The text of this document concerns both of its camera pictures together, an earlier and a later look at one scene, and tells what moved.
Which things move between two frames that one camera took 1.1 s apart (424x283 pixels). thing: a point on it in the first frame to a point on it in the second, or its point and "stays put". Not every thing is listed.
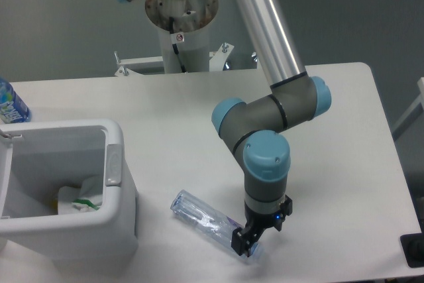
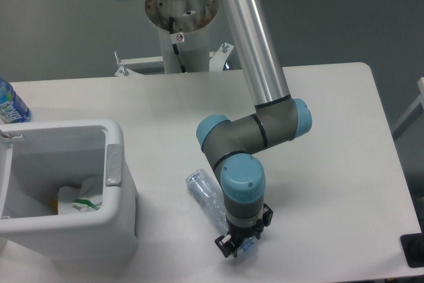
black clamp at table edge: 413,247 stays put
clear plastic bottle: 209,218 to 209,195
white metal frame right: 417,110 stays put
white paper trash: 87,197 stays put
